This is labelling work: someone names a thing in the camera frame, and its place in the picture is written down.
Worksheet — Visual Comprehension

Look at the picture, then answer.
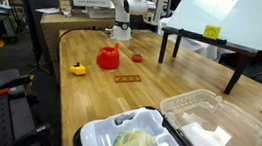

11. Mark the orange teapot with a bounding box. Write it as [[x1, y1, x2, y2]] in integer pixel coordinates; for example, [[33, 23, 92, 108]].
[[96, 43, 120, 69]]

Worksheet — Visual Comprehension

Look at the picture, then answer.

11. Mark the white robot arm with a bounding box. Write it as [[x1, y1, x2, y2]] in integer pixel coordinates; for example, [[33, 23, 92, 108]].
[[110, 0, 164, 41]]

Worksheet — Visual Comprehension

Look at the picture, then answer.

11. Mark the brown wooden ruler block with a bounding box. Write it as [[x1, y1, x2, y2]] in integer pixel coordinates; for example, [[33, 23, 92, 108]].
[[113, 75, 141, 83]]

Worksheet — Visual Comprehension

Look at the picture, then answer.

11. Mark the small red blue toy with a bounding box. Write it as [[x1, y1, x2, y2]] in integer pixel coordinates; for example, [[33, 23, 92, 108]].
[[132, 54, 143, 62]]

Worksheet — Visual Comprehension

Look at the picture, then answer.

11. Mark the yellow lotion bottle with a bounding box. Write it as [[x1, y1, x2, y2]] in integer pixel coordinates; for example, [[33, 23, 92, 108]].
[[112, 129, 156, 146]]

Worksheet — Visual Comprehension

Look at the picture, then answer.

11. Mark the yellow smiley sticky note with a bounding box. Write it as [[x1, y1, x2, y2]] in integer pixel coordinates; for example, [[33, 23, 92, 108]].
[[203, 25, 221, 40]]

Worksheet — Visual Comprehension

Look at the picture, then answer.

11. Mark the clear plastic case lid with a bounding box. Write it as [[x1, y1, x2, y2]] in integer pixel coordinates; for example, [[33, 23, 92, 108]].
[[160, 89, 262, 146]]

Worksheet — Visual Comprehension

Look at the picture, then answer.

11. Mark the whiteboard on black stand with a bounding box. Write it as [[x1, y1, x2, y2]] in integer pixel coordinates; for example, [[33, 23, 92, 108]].
[[158, 0, 262, 94]]

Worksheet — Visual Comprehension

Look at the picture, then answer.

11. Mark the black cable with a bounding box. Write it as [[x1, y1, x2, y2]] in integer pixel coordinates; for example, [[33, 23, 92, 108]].
[[54, 23, 107, 67]]

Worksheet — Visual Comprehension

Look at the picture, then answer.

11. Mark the orange handled clamp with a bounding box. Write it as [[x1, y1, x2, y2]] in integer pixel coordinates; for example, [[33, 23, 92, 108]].
[[0, 75, 31, 97]]

